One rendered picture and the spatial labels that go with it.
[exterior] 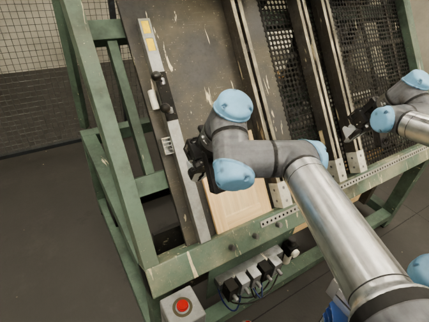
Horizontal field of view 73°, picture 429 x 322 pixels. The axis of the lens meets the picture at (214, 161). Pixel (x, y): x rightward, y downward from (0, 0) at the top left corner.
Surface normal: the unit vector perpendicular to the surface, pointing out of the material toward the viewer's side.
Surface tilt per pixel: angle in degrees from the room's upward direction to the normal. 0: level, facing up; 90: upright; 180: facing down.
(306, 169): 25
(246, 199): 53
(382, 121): 90
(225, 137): 35
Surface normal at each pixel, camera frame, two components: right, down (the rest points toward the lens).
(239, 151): 0.14, -0.40
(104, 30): 0.45, -0.05
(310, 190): -0.67, -0.58
